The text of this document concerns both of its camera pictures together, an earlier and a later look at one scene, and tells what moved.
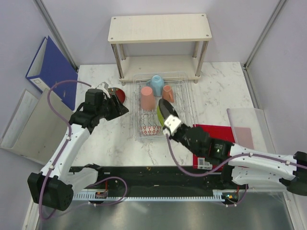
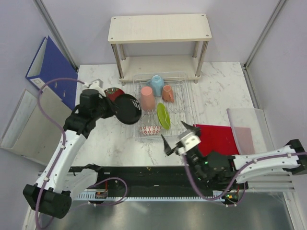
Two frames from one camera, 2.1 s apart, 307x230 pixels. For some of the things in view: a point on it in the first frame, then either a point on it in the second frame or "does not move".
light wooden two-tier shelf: (169, 28) does not move
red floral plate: (118, 92) does not move
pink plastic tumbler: (147, 99) does not move
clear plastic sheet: (249, 129) does not move
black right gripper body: (180, 136) to (193, 159)
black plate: (166, 109) to (127, 109)
